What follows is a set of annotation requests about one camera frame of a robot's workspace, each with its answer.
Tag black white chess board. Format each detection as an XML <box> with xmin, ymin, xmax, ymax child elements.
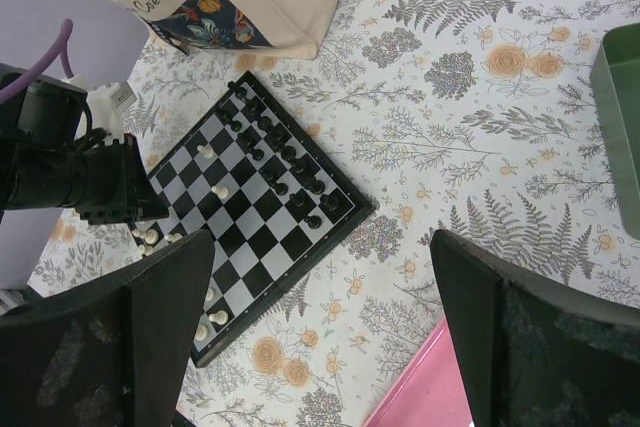
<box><xmin>130</xmin><ymin>73</ymin><xmax>374</xmax><ymax>367</ymax></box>

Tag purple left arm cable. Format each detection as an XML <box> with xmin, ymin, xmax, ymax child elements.
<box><xmin>0</xmin><ymin>17</ymin><xmax>76</xmax><ymax>103</ymax></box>

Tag floral table cloth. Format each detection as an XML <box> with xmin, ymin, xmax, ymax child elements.
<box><xmin>29</xmin><ymin>0</ymin><xmax>640</xmax><ymax>427</ymax></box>

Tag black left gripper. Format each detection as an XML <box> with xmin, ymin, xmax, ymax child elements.
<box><xmin>1</xmin><ymin>65</ymin><xmax>168</xmax><ymax>225</ymax></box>

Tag green plastic tray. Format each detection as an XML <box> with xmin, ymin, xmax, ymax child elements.
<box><xmin>590</xmin><ymin>23</ymin><xmax>639</xmax><ymax>239</ymax></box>

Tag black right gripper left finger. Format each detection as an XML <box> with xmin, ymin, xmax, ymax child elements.
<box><xmin>1</xmin><ymin>230</ymin><xmax>214</xmax><ymax>426</ymax></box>

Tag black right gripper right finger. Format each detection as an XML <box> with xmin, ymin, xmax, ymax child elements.
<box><xmin>430</xmin><ymin>229</ymin><xmax>639</xmax><ymax>426</ymax></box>

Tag pink plastic tray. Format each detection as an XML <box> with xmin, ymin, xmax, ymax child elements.
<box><xmin>364</xmin><ymin>320</ymin><xmax>474</xmax><ymax>427</ymax></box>

